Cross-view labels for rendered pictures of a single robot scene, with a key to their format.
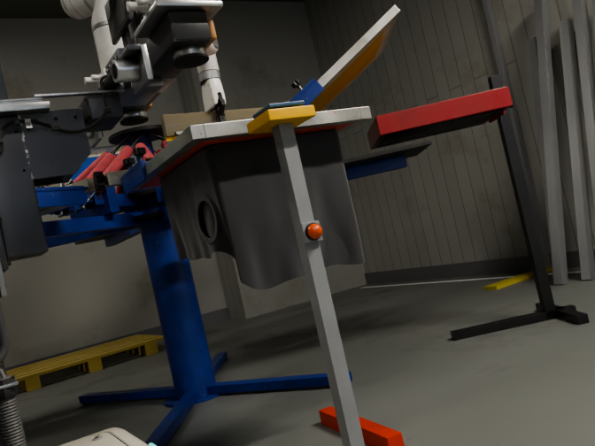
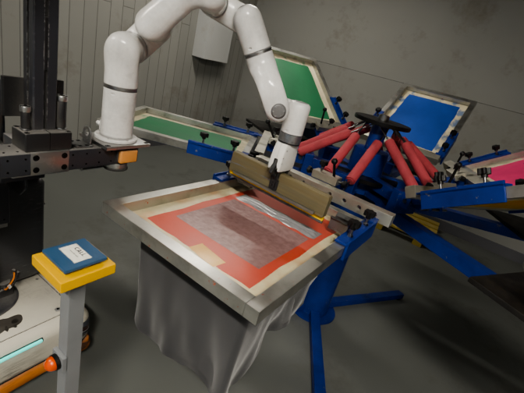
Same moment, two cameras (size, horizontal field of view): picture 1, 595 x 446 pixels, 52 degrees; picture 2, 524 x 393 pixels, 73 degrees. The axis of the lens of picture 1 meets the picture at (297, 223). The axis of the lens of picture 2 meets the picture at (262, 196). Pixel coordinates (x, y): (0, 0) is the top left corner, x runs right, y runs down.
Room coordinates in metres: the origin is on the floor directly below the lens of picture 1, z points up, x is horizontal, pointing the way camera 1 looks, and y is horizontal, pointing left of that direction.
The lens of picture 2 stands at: (1.48, -0.79, 1.49)
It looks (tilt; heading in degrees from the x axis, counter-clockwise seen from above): 22 degrees down; 59
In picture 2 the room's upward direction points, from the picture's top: 15 degrees clockwise
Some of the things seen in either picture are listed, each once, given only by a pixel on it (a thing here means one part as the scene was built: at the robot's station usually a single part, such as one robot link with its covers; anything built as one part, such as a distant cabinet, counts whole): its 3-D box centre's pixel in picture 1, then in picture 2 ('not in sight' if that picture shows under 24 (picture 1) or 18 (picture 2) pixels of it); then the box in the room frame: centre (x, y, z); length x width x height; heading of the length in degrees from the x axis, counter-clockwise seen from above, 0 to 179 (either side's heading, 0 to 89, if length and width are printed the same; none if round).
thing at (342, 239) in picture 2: not in sight; (355, 236); (2.40, 0.02, 0.98); 0.30 x 0.05 x 0.07; 29
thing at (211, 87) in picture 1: (213, 94); (285, 154); (2.11, 0.19, 1.20); 0.10 x 0.08 x 0.11; 29
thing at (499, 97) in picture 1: (434, 120); not in sight; (2.95, -0.76, 1.06); 0.61 x 0.46 x 0.12; 89
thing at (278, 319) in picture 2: not in sight; (279, 312); (2.10, -0.06, 0.74); 0.46 x 0.04 x 0.42; 29
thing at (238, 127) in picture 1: (235, 153); (256, 219); (2.05, 0.15, 0.97); 0.79 x 0.58 x 0.04; 29
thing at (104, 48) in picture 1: (112, 59); (115, 112); (1.60, 0.39, 1.21); 0.16 x 0.13 x 0.15; 121
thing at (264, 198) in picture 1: (289, 208); (182, 309); (1.80, 0.01, 0.74); 0.45 x 0.03 x 0.43; 119
